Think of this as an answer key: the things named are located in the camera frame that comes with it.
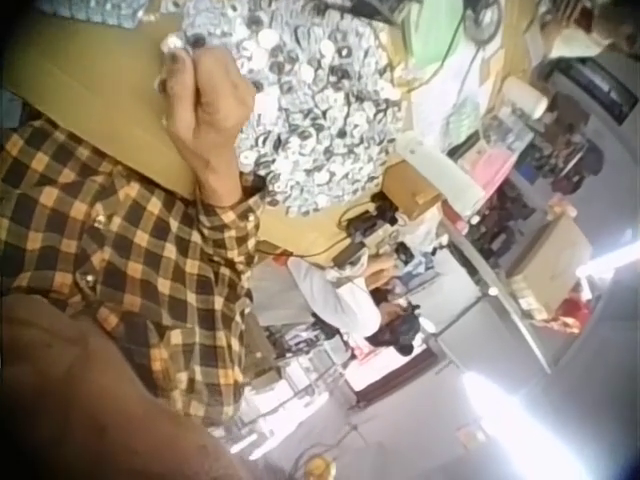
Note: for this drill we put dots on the person's right hand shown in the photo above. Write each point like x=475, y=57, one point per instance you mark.
x=210, y=105

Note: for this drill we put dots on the person's right fingers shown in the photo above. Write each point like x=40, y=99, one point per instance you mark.
x=175, y=70

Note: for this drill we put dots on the small silver round piece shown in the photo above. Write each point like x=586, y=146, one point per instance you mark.
x=176, y=42

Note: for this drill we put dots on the tray of silver parts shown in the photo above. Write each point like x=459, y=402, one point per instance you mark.
x=95, y=11

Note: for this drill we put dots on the pile of silver round pieces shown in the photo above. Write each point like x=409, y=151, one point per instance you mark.
x=315, y=100

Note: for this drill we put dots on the green plastic sheet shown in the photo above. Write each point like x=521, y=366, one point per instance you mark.
x=436, y=30

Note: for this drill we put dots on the long white paper roll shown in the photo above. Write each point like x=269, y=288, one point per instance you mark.
x=442, y=172

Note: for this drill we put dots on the pink packet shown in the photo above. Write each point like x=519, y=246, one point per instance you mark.
x=487, y=167

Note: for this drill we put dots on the short white paper roll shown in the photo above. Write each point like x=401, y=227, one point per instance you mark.
x=525, y=97

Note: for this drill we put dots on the metal shelf with goods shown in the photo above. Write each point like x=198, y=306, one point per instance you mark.
x=505, y=260

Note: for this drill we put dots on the black machine box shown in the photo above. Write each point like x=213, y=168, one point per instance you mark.
x=592, y=90

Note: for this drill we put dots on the brown cardboard box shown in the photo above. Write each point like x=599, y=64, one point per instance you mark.
x=550, y=262

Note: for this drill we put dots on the yellow round object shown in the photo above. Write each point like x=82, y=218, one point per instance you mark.
x=320, y=469

